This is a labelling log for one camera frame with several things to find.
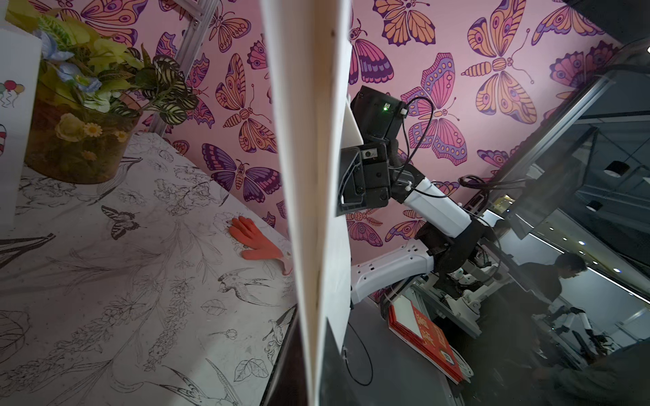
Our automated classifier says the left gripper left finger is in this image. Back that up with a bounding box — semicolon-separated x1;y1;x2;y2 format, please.
260;306;307;406

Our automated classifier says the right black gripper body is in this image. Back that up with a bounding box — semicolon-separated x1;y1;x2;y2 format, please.
336;143;391;216

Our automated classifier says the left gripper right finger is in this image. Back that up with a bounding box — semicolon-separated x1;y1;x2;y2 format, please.
318;321;350;406

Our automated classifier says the white paper bag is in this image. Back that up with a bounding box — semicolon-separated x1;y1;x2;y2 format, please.
1;21;42;229
261;1;351;405

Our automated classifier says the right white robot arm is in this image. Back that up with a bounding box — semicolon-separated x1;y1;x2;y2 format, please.
336;86;498;304

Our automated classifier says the red book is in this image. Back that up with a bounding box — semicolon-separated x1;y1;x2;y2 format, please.
388;296;474;384

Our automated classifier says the red rubber glove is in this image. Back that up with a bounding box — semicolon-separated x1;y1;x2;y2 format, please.
228;217;294;276

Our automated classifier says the person in black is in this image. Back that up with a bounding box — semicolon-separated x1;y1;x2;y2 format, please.
508;253;587;319

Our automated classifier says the green potted plant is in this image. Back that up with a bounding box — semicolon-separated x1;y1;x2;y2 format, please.
8;1;198;184

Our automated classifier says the aluminium frame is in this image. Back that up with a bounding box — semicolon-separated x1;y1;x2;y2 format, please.
146;0;222;135

